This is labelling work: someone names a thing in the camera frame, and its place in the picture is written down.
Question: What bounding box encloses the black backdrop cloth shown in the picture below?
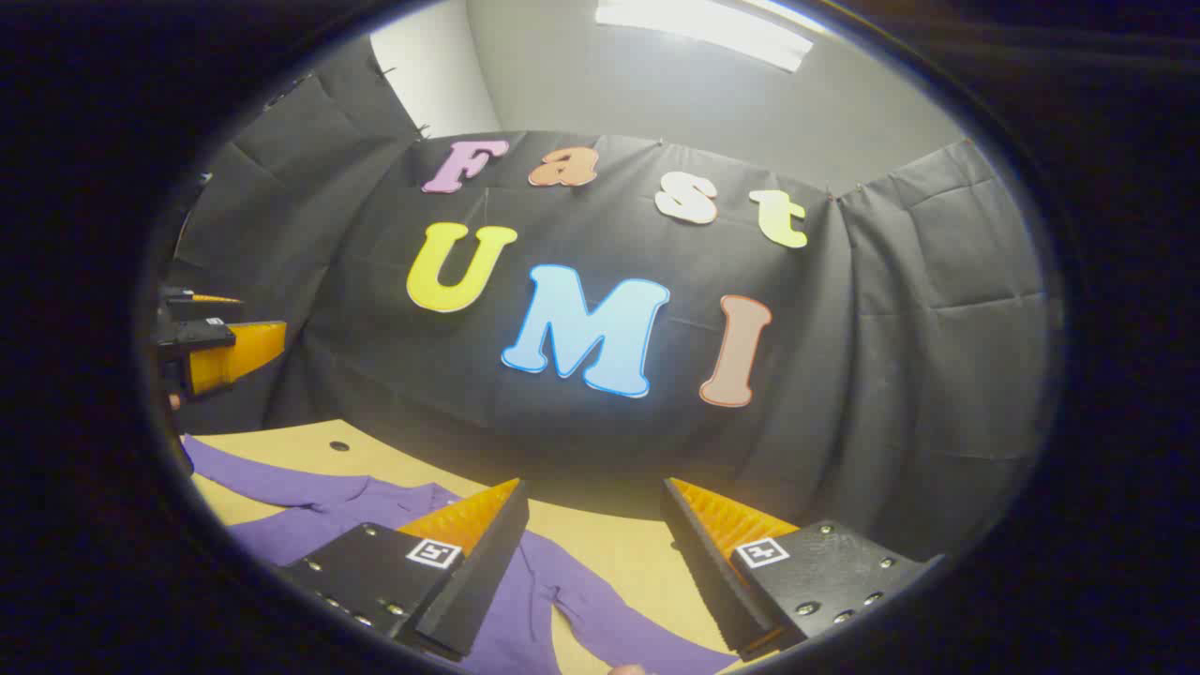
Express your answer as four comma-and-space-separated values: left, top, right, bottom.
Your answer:
173, 37, 1051, 563

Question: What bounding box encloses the long ceiling light panel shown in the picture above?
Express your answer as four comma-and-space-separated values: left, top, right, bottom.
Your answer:
595, 0, 815, 73

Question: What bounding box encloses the purple knitted cardigan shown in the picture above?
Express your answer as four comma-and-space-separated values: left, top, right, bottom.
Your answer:
181, 434, 742, 675

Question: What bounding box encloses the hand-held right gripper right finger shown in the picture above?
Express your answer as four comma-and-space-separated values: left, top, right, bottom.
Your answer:
661, 476, 943, 662

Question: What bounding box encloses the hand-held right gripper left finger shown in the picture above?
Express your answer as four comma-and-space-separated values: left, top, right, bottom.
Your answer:
277, 478, 531, 662

